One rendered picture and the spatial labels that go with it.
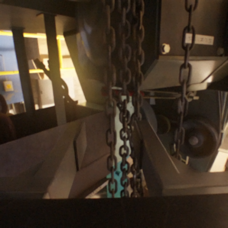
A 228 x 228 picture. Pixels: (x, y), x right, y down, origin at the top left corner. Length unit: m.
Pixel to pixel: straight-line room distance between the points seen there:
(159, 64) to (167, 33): 0.05
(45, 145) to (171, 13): 0.63
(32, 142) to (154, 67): 0.54
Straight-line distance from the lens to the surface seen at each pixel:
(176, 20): 0.35
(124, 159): 0.33
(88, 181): 1.04
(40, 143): 0.73
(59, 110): 0.73
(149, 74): 0.35
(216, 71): 0.54
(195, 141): 1.21
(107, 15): 0.23
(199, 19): 0.40
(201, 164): 1.49
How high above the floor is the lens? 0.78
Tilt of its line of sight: 18 degrees up
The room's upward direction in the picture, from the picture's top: 179 degrees clockwise
